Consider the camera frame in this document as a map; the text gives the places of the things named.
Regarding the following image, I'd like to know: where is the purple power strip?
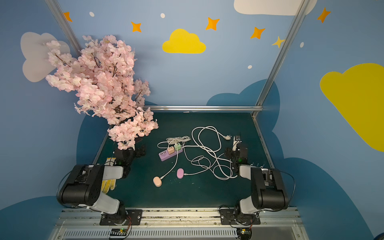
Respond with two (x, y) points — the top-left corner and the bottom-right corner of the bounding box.
(159, 149), (183, 162)

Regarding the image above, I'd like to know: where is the white pink charger cable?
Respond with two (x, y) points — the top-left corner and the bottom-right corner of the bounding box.
(160, 151), (181, 181)

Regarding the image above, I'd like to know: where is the pink charger adapter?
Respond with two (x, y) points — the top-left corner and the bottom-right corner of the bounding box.
(167, 146), (175, 155)

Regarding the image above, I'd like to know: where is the white power strip cord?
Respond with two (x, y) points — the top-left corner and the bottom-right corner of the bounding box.
(157, 125), (232, 160)

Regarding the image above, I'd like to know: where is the green charger plug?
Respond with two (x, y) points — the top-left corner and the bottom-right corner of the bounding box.
(173, 143), (182, 153)

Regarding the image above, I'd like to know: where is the purple earbud case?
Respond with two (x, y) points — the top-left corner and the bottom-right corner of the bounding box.
(177, 168), (184, 179)

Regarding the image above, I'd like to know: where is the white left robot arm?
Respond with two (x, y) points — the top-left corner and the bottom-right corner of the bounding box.
(57, 145), (146, 227)

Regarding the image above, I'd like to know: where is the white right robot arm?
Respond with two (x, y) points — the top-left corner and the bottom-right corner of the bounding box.
(225, 141), (290, 226)

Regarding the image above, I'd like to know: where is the yellow work glove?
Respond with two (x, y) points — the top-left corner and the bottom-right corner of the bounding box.
(101, 158), (116, 194)

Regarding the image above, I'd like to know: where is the pink artificial blossom tree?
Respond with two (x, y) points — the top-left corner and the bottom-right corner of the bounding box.
(46, 35), (159, 150)

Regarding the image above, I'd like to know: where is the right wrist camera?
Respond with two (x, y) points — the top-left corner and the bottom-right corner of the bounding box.
(232, 136), (242, 152)

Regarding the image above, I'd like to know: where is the aluminium back frame rail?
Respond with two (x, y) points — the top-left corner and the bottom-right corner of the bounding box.
(143, 105), (263, 112)

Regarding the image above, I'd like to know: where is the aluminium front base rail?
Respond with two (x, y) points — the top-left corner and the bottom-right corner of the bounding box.
(49, 207), (309, 240)

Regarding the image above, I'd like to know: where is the right aluminium frame post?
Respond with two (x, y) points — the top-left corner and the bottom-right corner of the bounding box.
(252, 0), (311, 120)

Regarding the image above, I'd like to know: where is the aluminium frame post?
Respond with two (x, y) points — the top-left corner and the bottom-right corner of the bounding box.
(252, 0), (311, 120)
(45, 0), (82, 56)

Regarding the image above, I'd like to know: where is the left aluminium frame post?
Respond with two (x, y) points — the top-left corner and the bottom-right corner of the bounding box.
(45, 0), (82, 56)

